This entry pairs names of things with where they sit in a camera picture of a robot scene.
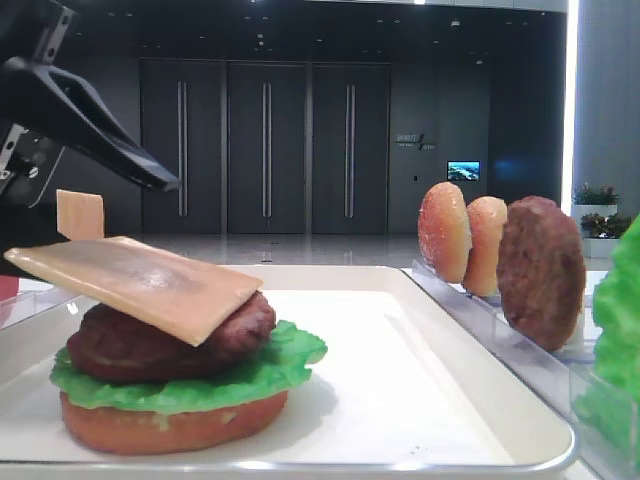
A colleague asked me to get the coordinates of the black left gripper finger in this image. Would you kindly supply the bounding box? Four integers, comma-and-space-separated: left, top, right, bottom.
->
1, 57, 179, 191

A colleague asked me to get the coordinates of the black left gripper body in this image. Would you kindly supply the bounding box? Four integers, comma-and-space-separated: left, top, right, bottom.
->
1, 1, 75, 251

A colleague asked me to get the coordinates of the orange cheese slice front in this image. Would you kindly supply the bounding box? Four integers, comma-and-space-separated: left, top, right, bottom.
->
4, 236, 262, 347

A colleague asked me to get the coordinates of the orange cheese slice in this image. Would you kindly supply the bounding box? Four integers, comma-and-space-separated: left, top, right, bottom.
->
56, 189, 105, 241
4, 236, 262, 347

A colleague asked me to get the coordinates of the orange cheese slice rear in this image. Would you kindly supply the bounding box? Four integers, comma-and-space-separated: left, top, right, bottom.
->
56, 189, 105, 241

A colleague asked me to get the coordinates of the red tomato slice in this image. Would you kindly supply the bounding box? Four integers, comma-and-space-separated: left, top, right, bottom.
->
0, 275, 20, 302

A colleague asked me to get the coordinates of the brown meat patty on burger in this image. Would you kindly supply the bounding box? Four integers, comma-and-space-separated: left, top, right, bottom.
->
66, 292, 276, 384

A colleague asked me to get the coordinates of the green lettuce leaf on burger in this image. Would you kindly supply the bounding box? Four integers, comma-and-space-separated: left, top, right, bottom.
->
49, 320, 328, 415

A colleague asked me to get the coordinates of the standing brown meat patty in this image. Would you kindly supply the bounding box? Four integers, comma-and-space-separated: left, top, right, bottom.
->
497, 196, 586, 352

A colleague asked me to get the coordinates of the standing green lettuce leaf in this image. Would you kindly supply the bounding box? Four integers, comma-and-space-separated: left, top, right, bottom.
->
574, 219, 639, 467

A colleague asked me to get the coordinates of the dark triple door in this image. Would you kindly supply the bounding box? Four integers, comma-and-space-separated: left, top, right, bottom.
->
140, 60, 390, 234

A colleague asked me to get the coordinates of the bottom bun slice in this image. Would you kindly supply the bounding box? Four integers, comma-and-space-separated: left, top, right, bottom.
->
59, 391, 288, 456

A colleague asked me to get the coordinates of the sesame bun far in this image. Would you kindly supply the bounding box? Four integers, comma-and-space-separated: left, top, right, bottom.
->
418, 182, 472, 283

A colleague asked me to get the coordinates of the sesame bun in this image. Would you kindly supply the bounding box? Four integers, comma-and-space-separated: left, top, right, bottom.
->
418, 182, 472, 283
462, 196, 507, 297

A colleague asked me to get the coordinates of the sesame bun near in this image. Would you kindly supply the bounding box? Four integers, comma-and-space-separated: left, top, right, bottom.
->
462, 196, 507, 297

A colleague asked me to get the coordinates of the white rectangular tray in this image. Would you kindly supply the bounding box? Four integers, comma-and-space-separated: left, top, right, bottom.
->
1, 266, 578, 479

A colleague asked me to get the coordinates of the potted flower planter upper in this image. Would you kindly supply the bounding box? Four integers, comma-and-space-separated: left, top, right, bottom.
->
571, 183, 620, 223

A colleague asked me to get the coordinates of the potted flower planter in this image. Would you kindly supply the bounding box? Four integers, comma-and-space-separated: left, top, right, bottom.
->
581, 213, 631, 259
571, 183, 620, 223

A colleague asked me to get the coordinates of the potted flower planter lower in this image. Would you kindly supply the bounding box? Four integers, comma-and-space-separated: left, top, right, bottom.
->
581, 213, 631, 259

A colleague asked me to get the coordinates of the clear acrylic rail left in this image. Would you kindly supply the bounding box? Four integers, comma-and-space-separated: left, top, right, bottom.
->
1, 291, 79, 329

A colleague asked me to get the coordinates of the clear acrylic rail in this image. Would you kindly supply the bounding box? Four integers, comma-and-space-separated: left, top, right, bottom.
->
1, 291, 79, 329
409, 260, 639, 479

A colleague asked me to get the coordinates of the wall display screen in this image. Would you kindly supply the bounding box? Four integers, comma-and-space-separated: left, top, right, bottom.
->
447, 161, 481, 181

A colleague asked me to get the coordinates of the clear acrylic rail right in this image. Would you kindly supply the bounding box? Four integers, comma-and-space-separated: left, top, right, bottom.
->
409, 260, 639, 479

